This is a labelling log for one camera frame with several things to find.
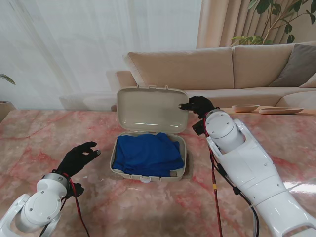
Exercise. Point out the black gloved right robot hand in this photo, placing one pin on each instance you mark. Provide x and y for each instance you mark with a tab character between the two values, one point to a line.
200	105

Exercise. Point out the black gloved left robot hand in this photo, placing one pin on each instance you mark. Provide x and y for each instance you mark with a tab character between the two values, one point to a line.
74	160

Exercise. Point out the beige suitcase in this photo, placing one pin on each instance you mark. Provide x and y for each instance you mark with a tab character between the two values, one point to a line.
150	113

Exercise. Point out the blue shirt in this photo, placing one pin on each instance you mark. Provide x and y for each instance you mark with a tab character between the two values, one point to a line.
148	155

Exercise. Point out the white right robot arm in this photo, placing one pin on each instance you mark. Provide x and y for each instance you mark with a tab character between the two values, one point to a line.
247	160

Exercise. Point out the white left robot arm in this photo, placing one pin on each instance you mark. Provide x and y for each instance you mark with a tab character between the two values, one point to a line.
37	209

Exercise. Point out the beige sofa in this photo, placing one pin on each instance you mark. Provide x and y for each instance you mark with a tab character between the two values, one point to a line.
217	66

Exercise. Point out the round wooden bowl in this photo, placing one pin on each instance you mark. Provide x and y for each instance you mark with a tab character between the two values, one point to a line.
245	108

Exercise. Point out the flat wooden tray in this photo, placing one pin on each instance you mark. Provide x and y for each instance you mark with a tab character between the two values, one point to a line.
281	110

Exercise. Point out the beige plant pot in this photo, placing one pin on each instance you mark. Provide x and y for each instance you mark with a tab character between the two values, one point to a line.
6	108

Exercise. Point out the beige curtain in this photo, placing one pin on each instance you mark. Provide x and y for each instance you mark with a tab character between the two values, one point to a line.
222	22

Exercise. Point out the grey cushion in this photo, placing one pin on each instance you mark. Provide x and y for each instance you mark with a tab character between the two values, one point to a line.
296	66

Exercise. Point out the single green plant leaf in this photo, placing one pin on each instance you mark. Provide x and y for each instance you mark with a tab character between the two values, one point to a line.
8	79

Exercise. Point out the light wooden coffee table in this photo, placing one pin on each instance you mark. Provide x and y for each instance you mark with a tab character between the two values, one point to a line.
309	112

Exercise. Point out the white sheer curtain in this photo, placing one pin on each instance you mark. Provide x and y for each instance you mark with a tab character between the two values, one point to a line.
98	49

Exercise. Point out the tall green leafy plant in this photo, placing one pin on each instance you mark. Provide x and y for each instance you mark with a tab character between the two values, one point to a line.
288	27

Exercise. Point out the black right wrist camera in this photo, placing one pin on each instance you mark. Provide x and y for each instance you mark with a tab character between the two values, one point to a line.
198	128

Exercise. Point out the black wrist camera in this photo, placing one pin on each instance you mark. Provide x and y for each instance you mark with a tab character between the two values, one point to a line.
77	190
198	128

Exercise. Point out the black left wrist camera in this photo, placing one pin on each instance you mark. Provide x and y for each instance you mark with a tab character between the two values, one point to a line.
77	190

